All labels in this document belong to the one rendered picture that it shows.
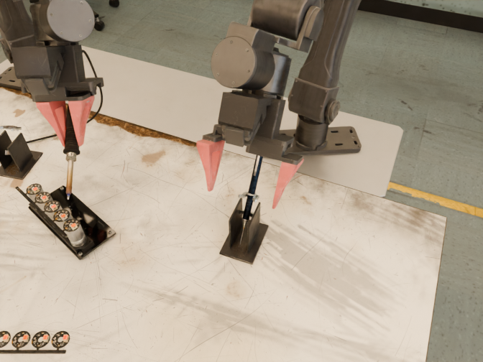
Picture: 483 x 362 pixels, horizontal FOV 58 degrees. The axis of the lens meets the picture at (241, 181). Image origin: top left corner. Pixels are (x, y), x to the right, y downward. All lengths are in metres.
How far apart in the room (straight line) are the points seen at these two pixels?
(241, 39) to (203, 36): 2.33
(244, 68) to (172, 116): 0.49
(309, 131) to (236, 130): 0.37
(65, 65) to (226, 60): 0.25
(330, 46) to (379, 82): 1.74
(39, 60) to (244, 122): 0.27
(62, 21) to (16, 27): 0.43
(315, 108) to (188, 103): 0.34
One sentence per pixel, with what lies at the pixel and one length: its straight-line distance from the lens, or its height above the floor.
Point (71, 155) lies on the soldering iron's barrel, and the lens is 0.71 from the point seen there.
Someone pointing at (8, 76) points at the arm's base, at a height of 0.76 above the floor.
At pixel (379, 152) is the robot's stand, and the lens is 0.92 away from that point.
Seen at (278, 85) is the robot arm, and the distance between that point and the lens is 0.58.
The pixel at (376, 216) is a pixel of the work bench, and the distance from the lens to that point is 0.81.
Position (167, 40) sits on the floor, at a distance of 2.82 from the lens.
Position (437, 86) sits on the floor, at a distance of 2.59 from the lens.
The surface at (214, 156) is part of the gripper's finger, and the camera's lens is 0.64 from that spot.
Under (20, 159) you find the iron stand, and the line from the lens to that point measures 0.93.
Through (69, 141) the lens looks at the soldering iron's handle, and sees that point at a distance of 0.71.
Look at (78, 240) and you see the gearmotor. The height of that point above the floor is 0.79.
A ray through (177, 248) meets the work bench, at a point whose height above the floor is 0.75.
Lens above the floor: 1.35
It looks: 47 degrees down
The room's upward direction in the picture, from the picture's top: straight up
